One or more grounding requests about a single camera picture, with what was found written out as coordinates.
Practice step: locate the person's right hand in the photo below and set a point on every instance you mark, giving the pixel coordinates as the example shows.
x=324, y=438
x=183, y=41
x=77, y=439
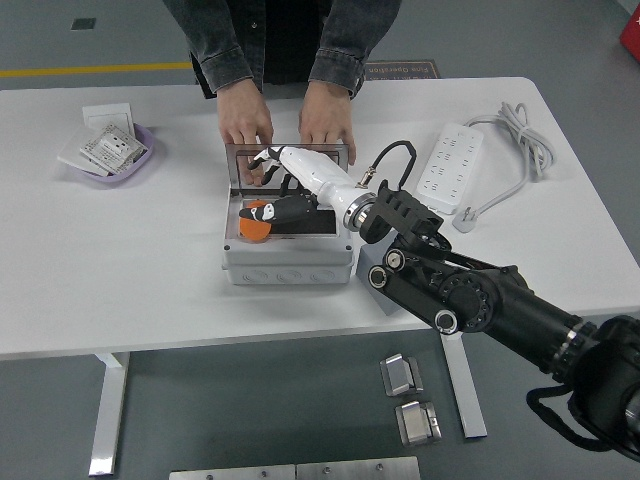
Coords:
x=245, y=117

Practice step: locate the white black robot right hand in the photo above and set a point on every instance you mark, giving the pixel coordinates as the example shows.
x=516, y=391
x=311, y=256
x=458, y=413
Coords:
x=315, y=170

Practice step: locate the person's left hand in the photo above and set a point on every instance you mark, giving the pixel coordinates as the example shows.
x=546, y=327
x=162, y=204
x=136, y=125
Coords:
x=327, y=120

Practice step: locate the orange cylinder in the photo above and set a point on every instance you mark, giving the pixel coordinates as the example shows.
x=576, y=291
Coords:
x=255, y=231

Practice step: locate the grey junction box with lid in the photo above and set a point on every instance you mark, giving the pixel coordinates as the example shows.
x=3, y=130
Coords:
x=285, y=260

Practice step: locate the person's right forearm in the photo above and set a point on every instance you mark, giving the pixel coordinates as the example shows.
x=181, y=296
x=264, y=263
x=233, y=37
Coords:
x=220, y=45

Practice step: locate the person's left forearm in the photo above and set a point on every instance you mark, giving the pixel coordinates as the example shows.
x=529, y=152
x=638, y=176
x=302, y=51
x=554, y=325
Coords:
x=350, y=45

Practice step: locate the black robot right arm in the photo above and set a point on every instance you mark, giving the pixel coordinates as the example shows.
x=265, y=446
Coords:
x=500, y=295

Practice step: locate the grey cube with round hole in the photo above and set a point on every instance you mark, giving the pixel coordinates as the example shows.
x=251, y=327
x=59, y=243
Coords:
x=387, y=302

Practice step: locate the person's torso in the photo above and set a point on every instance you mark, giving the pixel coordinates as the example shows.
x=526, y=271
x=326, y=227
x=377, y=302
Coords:
x=285, y=40

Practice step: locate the dark floor sign with text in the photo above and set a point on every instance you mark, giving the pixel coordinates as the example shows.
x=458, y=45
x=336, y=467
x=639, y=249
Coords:
x=405, y=70

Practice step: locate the purple plastic tray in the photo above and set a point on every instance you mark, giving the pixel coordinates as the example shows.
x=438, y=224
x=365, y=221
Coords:
x=137, y=172

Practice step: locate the white flat cover plate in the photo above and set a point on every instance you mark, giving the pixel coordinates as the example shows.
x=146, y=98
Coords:
x=70, y=159

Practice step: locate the white table leg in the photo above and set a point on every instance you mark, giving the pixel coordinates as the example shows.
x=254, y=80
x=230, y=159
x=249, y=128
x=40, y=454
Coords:
x=110, y=415
x=467, y=395

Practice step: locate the red object with white mark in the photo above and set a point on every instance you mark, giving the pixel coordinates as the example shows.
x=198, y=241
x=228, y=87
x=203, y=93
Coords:
x=631, y=37

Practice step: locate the plain white switch plate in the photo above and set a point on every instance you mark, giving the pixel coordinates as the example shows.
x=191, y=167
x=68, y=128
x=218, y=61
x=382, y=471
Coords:
x=107, y=114

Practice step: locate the white wall socket panel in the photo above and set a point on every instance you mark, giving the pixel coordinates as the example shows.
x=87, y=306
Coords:
x=107, y=145

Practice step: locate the metal floor bracket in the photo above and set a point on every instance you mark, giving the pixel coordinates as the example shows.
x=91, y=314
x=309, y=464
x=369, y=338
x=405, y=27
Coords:
x=417, y=424
x=400, y=375

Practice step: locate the grey metal base plate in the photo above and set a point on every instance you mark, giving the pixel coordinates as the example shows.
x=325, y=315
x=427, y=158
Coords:
x=230, y=473
x=357, y=469

